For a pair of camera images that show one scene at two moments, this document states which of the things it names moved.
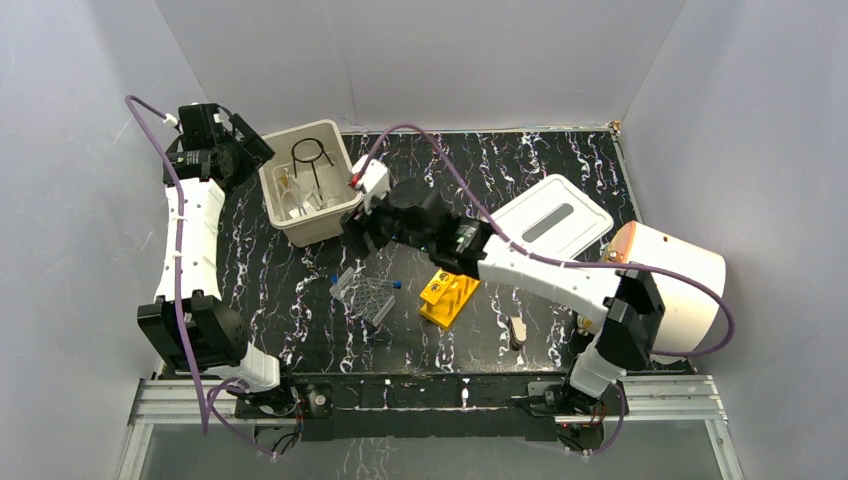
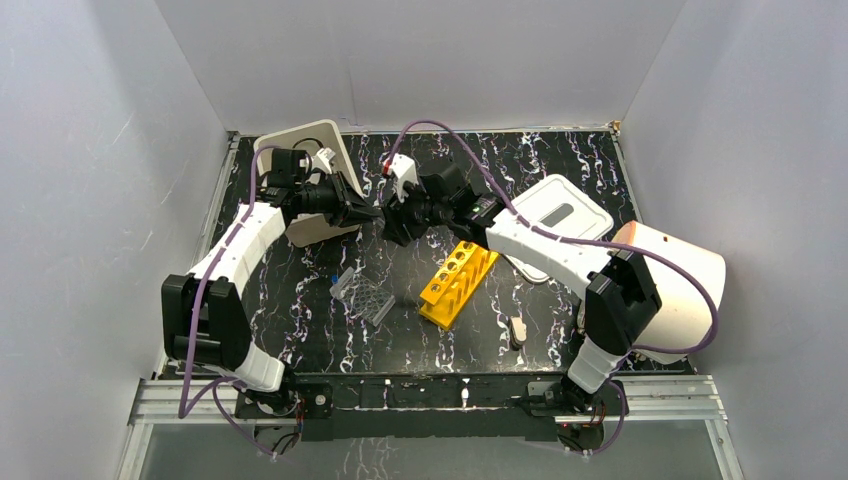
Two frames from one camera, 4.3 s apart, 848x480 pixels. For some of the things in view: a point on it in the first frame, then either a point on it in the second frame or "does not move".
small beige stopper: (518, 331) does not move
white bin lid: (552, 221) does not move
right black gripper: (356, 226) to (396, 213)
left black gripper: (250, 145) to (340, 202)
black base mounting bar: (431, 404) does not move
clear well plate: (366, 296) does not move
